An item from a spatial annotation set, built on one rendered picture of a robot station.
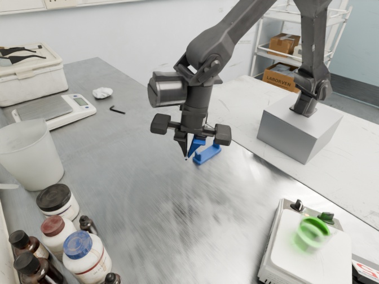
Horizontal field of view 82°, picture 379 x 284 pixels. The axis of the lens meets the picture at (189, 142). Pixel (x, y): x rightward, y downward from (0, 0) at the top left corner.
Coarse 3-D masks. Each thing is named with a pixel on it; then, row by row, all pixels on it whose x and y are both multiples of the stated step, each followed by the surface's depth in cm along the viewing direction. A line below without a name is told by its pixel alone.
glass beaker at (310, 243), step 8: (304, 208) 36; (312, 208) 36; (320, 208) 36; (304, 216) 38; (320, 216) 37; (328, 216) 36; (296, 224) 38; (304, 224) 34; (328, 224) 36; (336, 224) 34; (296, 232) 37; (304, 232) 35; (312, 232) 33; (320, 232) 32; (336, 232) 32; (296, 240) 37; (304, 240) 35; (312, 240) 34; (320, 240) 33; (328, 240) 34; (304, 248) 36; (312, 248) 35; (320, 248) 35
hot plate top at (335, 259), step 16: (288, 224) 41; (288, 240) 39; (336, 240) 39; (272, 256) 37; (288, 256) 37; (304, 256) 37; (320, 256) 37; (336, 256) 37; (288, 272) 35; (304, 272) 35; (320, 272) 35; (336, 272) 35
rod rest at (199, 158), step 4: (216, 144) 69; (208, 148) 70; (212, 148) 70; (216, 148) 70; (220, 148) 70; (196, 152) 65; (200, 152) 68; (204, 152) 68; (208, 152) 68; (212, 152) 68; (216, 152) 68; (196, 156) 66; (200, 156) 64; (204, 156) 67; (208, 156) 67; (212, 156) 68; (196, 160) 66; (200, 160) 65; (204, 160) 66; (200, 164) 65
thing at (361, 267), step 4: (352, 260) 44; (356, 264) 42; (360, 264) 43; (360, 268) 41; (364, 268) 42; (368, 268) 42; (364, 272) 40; (368, 272) 40; (372, 272) 41; (376, 272) 42; (372, 276) 39; (376, 276) 40
